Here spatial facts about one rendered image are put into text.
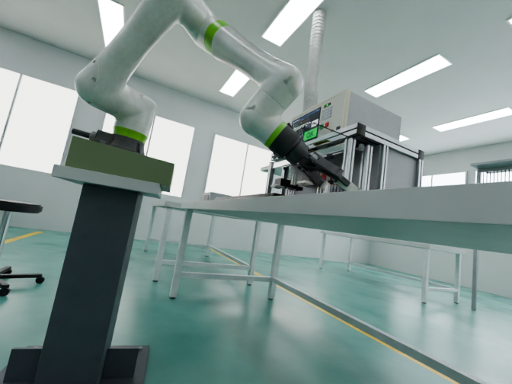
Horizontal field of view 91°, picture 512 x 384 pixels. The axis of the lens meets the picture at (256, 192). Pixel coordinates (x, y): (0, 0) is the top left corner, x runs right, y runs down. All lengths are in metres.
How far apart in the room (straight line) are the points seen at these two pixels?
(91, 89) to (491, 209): 1.03
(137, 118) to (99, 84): 0.17
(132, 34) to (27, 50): 5.53
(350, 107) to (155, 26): 0.83
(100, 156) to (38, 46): 5.53
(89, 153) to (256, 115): 0.59
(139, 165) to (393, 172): 1.04
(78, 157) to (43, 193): 4.78
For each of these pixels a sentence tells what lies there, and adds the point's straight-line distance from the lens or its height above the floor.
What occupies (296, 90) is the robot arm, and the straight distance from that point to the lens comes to 0.78.
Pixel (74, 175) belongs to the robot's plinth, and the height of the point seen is 0.72.
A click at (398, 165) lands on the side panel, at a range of 1.28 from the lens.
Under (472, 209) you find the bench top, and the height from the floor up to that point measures 0.72.
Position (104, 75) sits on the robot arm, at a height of 1.06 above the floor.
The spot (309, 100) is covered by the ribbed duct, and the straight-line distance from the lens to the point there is 2.95.
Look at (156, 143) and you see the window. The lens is 5.79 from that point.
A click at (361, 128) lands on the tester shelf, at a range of 1.11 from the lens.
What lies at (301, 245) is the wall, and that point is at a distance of 7.11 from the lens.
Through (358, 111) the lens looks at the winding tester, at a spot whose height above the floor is 1.24.
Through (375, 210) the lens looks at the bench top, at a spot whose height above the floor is 0.71.
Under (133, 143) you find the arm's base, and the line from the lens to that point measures 1.09.
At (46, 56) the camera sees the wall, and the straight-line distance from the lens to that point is 6.40.
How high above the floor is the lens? 0.66
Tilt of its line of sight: 7 degrees up
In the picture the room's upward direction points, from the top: 9 degrees clockwise
